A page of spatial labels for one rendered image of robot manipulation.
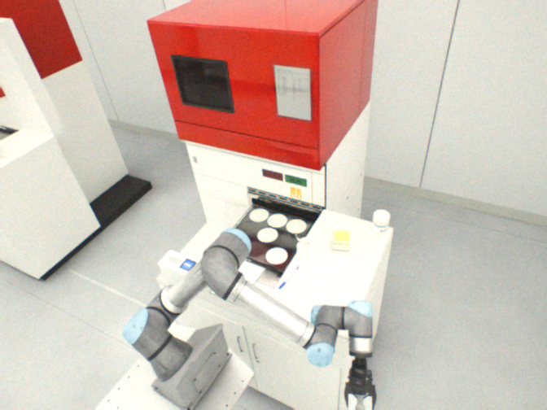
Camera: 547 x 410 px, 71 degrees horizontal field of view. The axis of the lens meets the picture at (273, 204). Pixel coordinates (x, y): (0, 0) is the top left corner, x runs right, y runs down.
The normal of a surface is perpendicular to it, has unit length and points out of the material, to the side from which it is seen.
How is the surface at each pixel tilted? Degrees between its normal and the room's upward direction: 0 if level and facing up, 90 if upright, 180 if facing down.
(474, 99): 90
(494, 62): 90
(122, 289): 0
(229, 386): 0
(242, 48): 90
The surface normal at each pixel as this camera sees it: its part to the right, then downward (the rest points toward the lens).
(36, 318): -0.08, -0.76
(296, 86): -0.47, 0.60
